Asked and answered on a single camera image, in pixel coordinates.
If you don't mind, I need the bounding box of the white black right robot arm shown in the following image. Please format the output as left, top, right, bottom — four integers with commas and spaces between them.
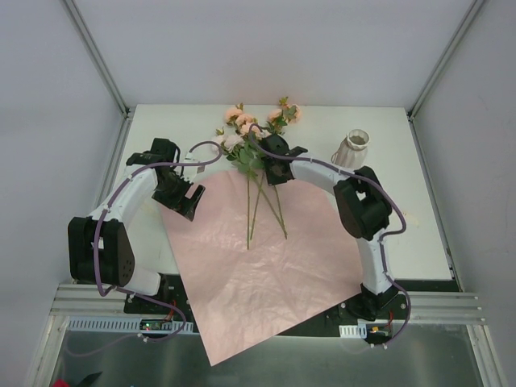
252, 135, 398, 321

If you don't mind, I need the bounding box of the aluminium side rail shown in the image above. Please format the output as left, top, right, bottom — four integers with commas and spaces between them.
407, 116, 464, 283
72, 114, 134, 283

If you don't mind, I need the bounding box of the aluminium front frame rail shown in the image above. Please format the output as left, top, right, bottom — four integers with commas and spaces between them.
50, 284, 487, 325

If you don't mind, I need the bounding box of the left slotted cable duct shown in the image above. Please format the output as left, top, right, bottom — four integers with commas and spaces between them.
68, 317, 194, 335

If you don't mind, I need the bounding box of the aluminium frame post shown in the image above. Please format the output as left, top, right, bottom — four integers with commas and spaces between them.
60, 0, 131, 119
407, 0, 487, 123

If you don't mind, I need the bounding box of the slotted cable duct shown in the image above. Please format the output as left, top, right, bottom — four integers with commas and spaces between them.
339, 320, 394, 339
68, 317, 194, 335

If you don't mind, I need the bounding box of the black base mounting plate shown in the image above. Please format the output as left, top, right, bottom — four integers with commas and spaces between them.
120, 270, 463, 336

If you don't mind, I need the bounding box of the white ribbed ceramic vase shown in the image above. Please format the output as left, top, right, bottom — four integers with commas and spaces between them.
331, 129, 370, 170

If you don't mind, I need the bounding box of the right slotted cable duct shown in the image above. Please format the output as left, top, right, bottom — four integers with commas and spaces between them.
339, 320, 394, 339

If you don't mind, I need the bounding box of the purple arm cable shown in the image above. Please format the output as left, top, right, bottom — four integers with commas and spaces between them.
64, 139, 223, 358
248, 123, 411, 356

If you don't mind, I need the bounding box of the pale pink rose stem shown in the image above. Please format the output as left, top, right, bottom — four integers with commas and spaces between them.
213, 128, 263, 250

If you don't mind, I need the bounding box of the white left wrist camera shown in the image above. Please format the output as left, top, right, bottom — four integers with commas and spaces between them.
182, 152, 205, 181

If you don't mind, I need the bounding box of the red object at bottom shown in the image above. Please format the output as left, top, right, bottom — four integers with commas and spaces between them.
51, 379, 70, 387

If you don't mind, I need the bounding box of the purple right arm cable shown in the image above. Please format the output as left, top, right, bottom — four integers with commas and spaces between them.
248, 123, 411, 356

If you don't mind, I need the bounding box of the cream printed ribbon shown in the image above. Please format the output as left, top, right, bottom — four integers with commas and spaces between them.
142, 204, 420, 227

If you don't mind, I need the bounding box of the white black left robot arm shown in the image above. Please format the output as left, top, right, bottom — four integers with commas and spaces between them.
68, 138, 205, 314

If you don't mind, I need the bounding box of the orange rose stem with bud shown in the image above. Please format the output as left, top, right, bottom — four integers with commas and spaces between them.
252, 97, 301, 239

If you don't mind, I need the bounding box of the pink wrapping paper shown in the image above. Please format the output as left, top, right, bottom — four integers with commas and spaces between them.
161, 171, 362, 364

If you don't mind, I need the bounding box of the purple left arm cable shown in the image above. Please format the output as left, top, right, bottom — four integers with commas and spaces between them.
64, 139, 223, 358

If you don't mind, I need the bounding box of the left aluminium frame post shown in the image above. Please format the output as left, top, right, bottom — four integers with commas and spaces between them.
60, 0, 131, 119

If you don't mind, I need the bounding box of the right aluminium frame post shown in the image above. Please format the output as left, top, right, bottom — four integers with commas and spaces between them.
407, 0, 487, 123

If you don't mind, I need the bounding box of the small peach rose stem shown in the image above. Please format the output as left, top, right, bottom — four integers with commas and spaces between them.
223, 102, 259, 243

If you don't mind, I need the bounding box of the left aluminium side rail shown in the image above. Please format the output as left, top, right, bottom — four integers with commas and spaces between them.
72, 114, 134, 283

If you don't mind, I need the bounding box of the right aluminium side rail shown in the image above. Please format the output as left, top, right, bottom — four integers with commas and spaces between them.
407, 116, 464, 283

